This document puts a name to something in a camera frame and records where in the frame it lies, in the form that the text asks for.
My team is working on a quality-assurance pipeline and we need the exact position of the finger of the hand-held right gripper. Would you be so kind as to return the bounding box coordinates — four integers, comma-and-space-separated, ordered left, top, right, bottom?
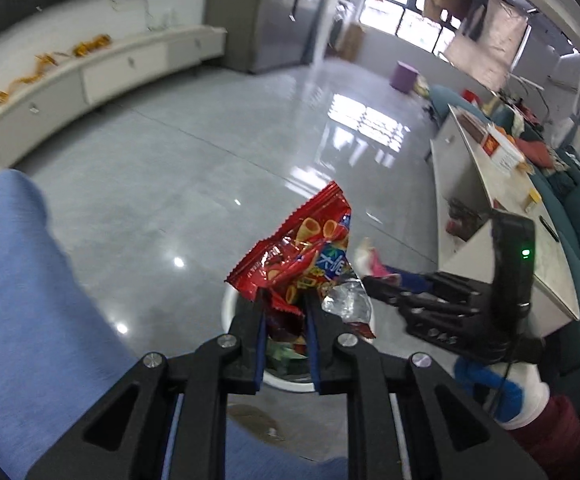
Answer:
362, 276, 475, 350
382, 271, 493, 307

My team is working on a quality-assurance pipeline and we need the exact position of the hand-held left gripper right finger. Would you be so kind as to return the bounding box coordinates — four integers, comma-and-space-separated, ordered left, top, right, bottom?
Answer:
302, 290, 548, 480

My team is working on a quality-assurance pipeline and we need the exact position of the white bin with black liner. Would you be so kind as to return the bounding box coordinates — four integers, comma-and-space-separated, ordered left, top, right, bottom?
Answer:
221, 287, 323, 395

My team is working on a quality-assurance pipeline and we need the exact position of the purple round stool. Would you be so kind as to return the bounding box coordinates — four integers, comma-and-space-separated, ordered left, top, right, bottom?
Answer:
390, 60, 419, 93

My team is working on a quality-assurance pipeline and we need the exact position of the pink white wrapper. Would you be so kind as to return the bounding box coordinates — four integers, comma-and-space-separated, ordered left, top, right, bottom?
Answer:
359, 238, 401, 281

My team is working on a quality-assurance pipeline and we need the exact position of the beige hanging sheet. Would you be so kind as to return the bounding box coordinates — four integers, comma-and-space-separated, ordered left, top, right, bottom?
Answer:
444, 0, 528, 91

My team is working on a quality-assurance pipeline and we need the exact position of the white coffee table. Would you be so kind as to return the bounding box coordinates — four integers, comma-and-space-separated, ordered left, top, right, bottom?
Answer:
429, 104, 580, 356

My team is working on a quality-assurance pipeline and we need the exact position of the pile of clothes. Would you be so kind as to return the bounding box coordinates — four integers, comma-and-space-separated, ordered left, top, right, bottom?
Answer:
462, 87, 580, 181

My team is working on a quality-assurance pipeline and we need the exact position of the white television cabinet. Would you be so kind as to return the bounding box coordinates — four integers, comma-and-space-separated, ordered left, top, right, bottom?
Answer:
0, 24, 228, 170

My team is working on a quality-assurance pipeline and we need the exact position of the silver washing machine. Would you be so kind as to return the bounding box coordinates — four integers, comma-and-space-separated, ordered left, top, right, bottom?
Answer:
329, 2, 353, 55

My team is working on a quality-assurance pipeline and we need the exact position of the blue fluffy mat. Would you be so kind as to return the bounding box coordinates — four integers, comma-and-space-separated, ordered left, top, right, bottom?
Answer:
0, 169, 351, 480

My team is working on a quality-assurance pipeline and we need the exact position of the person's right hand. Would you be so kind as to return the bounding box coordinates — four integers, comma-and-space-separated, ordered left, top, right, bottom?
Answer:
452, 357, 553, 431

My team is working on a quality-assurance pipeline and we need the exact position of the brown cardboard box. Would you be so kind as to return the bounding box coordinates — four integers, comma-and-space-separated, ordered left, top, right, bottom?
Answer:
340, 22, 365, 61

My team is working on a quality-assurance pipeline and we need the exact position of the white standing appliance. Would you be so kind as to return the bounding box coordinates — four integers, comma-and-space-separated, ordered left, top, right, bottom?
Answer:
550, 52, 580, 91

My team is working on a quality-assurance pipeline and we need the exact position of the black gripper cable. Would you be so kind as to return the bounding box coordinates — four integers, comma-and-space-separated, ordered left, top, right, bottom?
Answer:
490, 305, 526, 411

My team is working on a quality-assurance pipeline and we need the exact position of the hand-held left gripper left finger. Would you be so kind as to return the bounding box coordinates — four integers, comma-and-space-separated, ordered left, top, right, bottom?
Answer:
25, 290, 271, 480

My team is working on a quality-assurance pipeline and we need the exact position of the grey double-door refrigerator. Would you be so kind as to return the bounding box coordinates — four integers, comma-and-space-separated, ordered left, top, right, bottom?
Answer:
205, 0, 351, 75

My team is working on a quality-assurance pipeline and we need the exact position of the person's right forearm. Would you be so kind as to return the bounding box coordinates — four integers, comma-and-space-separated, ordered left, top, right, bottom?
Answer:
510, 395, 580, 480

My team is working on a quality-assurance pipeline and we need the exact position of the small gold beast figurine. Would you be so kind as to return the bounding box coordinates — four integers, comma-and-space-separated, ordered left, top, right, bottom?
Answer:
72, 34, 112, 57

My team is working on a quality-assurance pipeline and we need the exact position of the orange white box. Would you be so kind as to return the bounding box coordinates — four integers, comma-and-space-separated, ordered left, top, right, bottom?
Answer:
480, 132, 526, 173

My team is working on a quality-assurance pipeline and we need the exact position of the red snack packet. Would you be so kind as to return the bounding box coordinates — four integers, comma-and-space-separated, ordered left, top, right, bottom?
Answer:
226, 181, 377, 356

